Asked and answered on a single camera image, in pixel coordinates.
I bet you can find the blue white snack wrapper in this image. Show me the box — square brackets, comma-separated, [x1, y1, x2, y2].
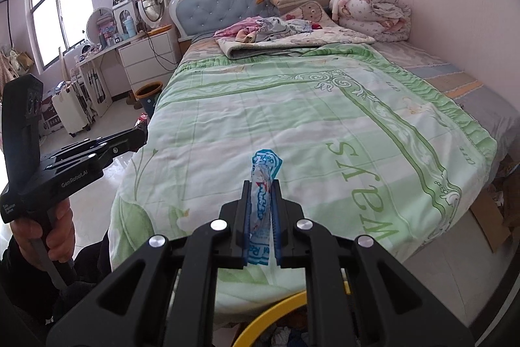
[248, 149, 283, 265]

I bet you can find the small red wrapper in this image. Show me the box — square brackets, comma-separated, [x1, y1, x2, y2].
[135, 113, 149, 130]

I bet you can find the yellow rimmed trash bin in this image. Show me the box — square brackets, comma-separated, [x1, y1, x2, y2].
[232, 291, 307, 347]

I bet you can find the person's left hand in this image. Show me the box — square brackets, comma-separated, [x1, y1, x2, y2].
[10, 198, 76, 270]

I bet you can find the white suitcase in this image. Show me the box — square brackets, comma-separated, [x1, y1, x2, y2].
[51, 85, 93, 137]

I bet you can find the white desk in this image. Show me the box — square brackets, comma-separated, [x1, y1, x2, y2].
[76, 46, 118, 117]

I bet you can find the white drawer nightstand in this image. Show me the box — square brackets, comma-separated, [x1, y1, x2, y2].
[118, 28, 182, 92]

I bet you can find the blue water bottle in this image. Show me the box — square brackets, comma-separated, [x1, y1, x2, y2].
[123, 16, 137, 38]

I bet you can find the round vanity mirror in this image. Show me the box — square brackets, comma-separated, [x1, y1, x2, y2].
[85, 7, 115, 44]

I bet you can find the green patterned bed quilt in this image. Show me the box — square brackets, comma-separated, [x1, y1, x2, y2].
[109, 44, 497, 267]

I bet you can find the round electric heater fan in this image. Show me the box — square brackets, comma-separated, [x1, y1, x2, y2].
[137, 0, 165, 29]

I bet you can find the blue tufted bed headboard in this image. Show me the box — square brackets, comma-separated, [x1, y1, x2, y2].
[169, 0, 280, 41]

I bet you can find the pile of colourful clothes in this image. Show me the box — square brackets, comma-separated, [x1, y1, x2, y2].
[213, 15, 322, 43]

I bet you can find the brown cardboard box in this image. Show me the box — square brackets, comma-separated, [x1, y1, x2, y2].
[471, 155, 520, 253]

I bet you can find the beige cartoon blanket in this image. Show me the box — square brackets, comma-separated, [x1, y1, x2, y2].
[217, 25, 375, 60]

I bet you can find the cartoon print pillow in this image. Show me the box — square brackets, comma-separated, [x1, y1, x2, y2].
[281, 1, 336, 27]

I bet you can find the grey striped bed sheet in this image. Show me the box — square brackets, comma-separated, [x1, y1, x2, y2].
[372, 41, 519, 175]

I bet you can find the folded pink floral comforter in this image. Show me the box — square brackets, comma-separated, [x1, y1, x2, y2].
[329, 0, 411, 42]

